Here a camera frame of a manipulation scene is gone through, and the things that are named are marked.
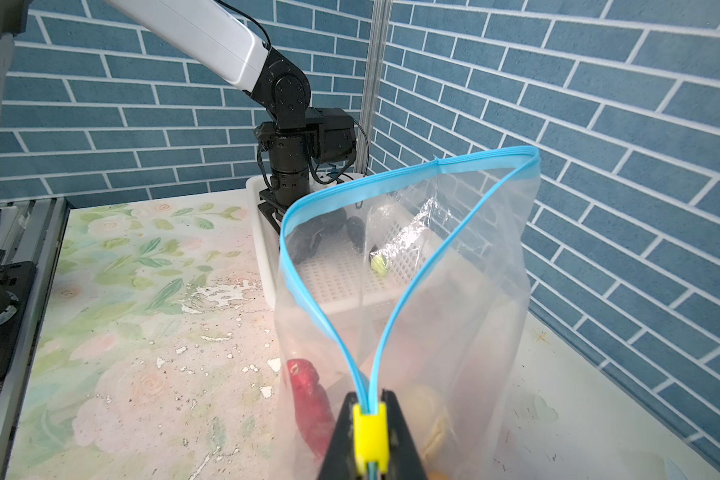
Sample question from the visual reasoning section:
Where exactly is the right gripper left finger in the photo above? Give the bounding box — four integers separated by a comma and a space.
317, 392, 360, 480

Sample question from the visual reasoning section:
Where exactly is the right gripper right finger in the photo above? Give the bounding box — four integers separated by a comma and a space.
381, 390, 427, 480

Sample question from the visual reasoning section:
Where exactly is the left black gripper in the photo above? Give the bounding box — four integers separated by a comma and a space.
254, 108, 357, 231

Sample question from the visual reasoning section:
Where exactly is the yellow zipper slider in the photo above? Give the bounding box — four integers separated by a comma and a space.
352, 402, 391, 477

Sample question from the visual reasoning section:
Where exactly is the red toy chili pepper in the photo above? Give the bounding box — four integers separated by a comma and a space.
287, 359, 336, 462

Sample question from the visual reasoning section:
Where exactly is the clear zip bag blue zipper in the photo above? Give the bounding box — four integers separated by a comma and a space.
270, 146, 541, 479

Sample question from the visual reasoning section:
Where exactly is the dark toy eggplant green stem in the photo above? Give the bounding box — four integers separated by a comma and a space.
345, 216, 388, 277

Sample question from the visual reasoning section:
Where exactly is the black toy avocado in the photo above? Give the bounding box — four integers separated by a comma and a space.
286, 209, 347, 265

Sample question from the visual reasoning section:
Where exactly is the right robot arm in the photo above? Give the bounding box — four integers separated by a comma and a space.
0, 1, 281, 479

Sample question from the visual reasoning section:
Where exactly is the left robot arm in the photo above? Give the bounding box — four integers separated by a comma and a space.
112, 0, 357, 229

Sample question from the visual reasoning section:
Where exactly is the white plastic perforated basket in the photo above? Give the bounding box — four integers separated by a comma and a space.
244, 172, 445, 316

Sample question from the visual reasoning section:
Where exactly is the aluminium front rail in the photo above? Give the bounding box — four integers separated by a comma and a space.
0, 198, 69, 479

